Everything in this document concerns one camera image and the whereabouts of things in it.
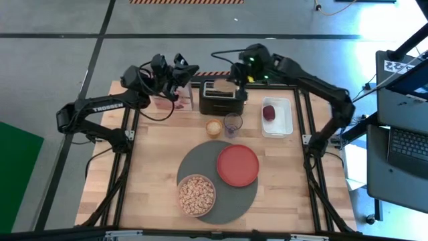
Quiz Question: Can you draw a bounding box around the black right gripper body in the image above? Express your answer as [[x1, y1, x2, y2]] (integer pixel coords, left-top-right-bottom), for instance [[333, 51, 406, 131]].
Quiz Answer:
[[233, 43, 274, 84]]

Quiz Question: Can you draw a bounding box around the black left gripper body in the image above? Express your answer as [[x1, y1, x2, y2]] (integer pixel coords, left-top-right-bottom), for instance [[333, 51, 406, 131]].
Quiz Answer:
[[149, 52, 189, 88]]

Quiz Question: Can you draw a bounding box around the pink cereal box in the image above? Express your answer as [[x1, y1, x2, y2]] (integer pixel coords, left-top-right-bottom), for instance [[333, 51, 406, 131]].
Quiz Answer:
[[154, 82, 195, 112]]

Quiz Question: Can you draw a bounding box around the brown toast slice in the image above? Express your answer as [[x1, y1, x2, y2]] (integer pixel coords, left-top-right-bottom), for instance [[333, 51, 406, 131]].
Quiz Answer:
[[213, 78, 238, 94]]

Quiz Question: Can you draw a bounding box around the red apple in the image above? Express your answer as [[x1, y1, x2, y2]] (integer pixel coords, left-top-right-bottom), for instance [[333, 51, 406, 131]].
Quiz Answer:
[[262, 104, 276, 122]]

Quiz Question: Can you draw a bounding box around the hazard striped tape strip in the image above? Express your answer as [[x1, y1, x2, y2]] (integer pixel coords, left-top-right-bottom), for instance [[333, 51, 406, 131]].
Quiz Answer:
[[195, 70, 231, 76]]

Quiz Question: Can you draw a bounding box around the black toaster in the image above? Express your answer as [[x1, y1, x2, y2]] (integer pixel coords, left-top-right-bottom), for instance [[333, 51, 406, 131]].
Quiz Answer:
[[199, 80, 249, 116]]

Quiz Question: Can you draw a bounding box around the clear drinking glass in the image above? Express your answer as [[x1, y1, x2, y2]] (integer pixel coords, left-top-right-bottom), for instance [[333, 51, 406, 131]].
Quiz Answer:
[[223, 112, 243, 139]]

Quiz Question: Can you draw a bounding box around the black floor tape line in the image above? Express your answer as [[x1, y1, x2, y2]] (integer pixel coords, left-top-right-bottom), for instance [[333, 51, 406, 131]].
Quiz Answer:
[[0, 32, 364, 40], [33, 0, 117, 232]]

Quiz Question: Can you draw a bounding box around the orange cup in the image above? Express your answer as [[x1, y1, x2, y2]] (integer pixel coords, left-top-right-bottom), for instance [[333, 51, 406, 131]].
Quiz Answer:
[[205, 118, 223, 137]]

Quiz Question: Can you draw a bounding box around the white plastic tray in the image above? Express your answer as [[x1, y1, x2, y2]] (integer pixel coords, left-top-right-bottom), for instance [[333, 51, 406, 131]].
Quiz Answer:
[[261, 96, 294, 139]]

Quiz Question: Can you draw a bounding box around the red plate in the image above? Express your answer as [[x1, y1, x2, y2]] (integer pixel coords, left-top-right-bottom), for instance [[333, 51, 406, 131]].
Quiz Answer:
[[216, 144, 260, 187]]

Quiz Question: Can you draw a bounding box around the pink bowl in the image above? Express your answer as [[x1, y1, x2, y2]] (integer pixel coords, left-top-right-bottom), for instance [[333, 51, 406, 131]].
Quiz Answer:
[[176, 173, 217, 218]]

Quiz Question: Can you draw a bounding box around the cereal rings heap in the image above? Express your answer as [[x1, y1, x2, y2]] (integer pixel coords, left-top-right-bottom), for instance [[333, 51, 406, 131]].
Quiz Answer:
[[179, 176, 215, 215]]

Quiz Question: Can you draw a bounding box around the grey round woven placemat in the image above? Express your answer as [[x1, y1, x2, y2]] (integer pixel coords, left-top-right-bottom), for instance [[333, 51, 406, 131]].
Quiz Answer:
[[176, 140, 259, 226]]

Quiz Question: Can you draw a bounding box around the white box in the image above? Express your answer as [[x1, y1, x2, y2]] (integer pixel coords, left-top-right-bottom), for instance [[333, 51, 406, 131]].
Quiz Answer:
[[343, 152, 368, 191]]

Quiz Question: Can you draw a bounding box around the white marker sticker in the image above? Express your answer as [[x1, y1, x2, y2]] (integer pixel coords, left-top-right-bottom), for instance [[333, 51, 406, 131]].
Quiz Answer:
[[383, 60, 417, 75]]

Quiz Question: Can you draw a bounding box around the black pole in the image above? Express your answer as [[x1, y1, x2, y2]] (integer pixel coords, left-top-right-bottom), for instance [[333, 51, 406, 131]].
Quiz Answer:
[[389, 21, 428, 62]]

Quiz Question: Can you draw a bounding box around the dark monitor screen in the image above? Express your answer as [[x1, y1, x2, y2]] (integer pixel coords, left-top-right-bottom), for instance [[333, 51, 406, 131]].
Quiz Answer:
[[385, 58, 428, 101]]

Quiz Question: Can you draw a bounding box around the black laptop keyboard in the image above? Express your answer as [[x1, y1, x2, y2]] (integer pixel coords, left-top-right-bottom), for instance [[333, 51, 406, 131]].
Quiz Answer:
[[387, 126, 428, 179]]

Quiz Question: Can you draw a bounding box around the green mat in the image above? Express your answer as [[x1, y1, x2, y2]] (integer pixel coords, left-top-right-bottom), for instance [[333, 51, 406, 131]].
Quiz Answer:
[[0, 122, 45, 234]]

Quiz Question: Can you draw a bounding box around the black beam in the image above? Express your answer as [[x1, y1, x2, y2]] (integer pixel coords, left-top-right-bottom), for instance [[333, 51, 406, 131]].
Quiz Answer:
[[0, 226, 428, 241]]

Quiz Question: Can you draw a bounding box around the grey cart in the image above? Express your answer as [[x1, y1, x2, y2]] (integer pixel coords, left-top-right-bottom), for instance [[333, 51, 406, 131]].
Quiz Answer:
[[366, 49, 428, 215]]

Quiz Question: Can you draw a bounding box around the black aluminium table frame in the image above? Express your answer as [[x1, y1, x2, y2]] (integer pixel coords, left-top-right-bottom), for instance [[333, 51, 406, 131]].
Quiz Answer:
[[76, 72, 364, 235]]

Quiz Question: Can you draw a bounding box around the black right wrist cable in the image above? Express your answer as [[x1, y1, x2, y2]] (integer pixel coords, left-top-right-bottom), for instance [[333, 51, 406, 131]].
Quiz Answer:
[[210, 48, 255, 78]]

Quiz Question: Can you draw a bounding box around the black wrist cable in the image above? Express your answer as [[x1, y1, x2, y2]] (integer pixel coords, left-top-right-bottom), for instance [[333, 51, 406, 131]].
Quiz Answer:
[[210, 48, 255, 78], [135, 62, 177, 123]]

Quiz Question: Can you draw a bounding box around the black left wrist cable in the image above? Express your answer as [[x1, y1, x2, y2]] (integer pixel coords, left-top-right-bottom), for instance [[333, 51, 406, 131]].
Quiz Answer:
[[135, 62, 177, 123]]

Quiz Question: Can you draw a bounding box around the yellow cable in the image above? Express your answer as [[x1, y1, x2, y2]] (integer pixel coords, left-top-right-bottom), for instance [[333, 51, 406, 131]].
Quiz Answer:
[[314, 0, 358, 17]]

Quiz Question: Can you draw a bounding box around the black base cable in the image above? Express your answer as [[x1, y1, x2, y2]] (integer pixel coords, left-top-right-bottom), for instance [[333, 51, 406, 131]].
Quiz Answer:
[[84, 146, 116, 183]]

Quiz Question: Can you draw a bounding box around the black cable bundle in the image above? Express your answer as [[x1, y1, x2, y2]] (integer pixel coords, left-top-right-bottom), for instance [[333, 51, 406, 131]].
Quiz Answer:
[[350, 73, 381, 132]]

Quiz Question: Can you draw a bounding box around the light grey cable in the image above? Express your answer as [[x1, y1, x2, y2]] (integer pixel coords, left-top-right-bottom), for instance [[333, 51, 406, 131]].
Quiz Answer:
[[350, 50, 428, 103]]

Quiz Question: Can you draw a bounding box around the silver bracket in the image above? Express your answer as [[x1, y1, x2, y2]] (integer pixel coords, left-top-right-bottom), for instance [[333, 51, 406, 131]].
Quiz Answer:
[[290, 234, 330, 241], [104, 230, 144, 240]]

